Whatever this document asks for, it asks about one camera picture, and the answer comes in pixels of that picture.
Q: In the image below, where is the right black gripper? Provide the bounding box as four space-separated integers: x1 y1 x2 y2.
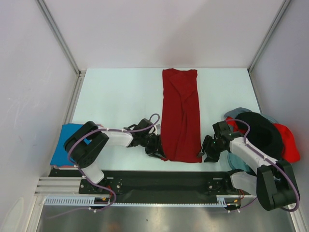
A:
196 134 225 162

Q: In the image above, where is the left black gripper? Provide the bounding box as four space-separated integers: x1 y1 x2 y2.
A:
139 134 166 160

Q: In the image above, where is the dark red t-shirt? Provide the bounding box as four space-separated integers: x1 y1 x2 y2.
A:
161 69 202 163

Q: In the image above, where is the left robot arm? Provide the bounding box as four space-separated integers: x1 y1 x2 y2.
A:
63 118 166 193

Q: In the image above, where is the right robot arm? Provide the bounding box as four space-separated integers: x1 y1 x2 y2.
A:
198 121 300 212

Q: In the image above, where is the grey-blue garment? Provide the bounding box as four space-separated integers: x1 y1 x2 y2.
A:
224 107 252 118

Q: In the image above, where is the black garment in bin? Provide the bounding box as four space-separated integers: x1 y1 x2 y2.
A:
236 112 284 160

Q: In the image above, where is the bright red garment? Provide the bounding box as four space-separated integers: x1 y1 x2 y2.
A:
225 116 300 163

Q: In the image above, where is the folded blue t-shirt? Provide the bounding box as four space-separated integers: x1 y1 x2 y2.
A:
50 123 92 167

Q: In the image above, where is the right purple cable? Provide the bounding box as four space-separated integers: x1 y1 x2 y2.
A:
226 119 301 213

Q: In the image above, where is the purple cable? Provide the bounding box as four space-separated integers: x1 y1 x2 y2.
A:
226 119 301 213
45 113 161 219

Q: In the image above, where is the white slotted cable duct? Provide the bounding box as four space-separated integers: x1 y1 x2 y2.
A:
44 195 240 207

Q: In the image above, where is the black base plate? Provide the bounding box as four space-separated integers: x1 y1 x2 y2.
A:
49 169 257 204

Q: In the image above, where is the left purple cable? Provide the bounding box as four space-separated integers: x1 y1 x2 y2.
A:
45 113 161 219

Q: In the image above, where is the left aluminium corner post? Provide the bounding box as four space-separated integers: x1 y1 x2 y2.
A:
35 0 83 76

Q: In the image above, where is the aluminium corner post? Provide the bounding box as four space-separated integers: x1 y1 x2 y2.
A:
247 0 293 75
35 0 83 76

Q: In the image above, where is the aluminium frame rail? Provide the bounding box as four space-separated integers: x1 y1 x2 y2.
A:
34 177 81 196

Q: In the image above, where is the right aluminium corner post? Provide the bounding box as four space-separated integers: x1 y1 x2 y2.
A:
247 0 293 75

